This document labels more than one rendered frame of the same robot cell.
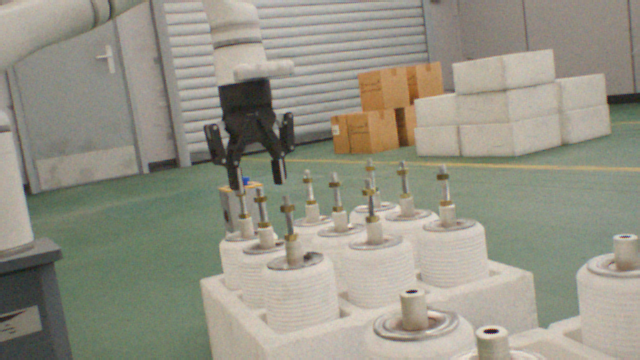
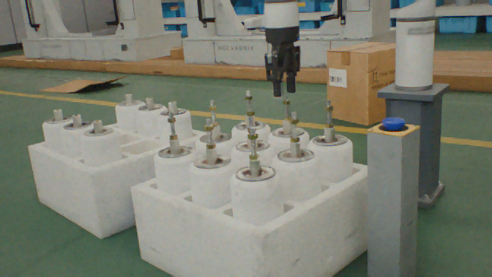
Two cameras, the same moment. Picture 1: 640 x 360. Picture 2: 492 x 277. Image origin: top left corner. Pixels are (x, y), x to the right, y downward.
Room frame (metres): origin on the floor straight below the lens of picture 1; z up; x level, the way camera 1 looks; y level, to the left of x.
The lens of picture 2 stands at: (1.91, -0.44, 0.58)
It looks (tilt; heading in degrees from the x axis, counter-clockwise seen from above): 17 degrees down; 156
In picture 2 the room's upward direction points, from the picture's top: 4 degrees counter-clockwise
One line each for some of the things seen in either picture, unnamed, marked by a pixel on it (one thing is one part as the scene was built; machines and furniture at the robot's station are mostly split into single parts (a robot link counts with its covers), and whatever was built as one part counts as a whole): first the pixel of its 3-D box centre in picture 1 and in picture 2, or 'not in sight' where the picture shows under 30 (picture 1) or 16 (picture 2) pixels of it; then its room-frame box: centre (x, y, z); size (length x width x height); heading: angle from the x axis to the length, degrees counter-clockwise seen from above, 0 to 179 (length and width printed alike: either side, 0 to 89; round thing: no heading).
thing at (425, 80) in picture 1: (418, 84); not in sight; (5.19, -0.86, 0.45); 0.30 x 0.24 x 0.30; 27
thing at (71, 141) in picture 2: not in sight; (83, 157); (0.51, -0.32, 0.16); 0.10 x 0.10 x 0.18
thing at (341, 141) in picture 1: (355, 131); not in sight; (5.22, -0.31, 0.15); 0.30 x 0.24 x 0.30; 118
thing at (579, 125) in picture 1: (560, 125); not in sight; (3.91, -1.47, 0.09); 0.39 x 0.39 x 0.18; 33
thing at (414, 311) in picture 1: (413, 309); (173, 108); (0.55, -0.06, 0.26); 0.02 x 0.02 x 0.03
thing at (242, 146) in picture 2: (341, 230); (252, 146); (0.98, -0.02, 0.25); 0.08 x 0.08 x 0.01
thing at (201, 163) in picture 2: (408, 215); (212, 162); (1.02, -0.13, 0.25); 0.08 x 0.08 x 0.01
